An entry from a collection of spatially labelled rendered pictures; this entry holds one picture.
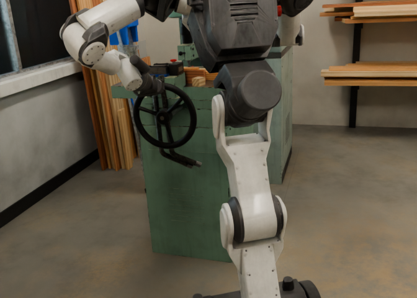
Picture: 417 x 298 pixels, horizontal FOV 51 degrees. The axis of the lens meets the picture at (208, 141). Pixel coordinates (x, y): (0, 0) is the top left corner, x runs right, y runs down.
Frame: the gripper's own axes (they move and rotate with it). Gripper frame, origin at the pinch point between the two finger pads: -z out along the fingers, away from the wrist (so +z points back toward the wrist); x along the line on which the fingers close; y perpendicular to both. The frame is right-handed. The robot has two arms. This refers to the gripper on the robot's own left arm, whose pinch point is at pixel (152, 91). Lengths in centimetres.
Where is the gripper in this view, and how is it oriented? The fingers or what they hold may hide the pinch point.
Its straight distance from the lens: 176.7
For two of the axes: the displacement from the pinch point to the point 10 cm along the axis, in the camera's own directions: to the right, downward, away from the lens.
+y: -0.7, -9.7, 2.2
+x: 9.6, -1.3, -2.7
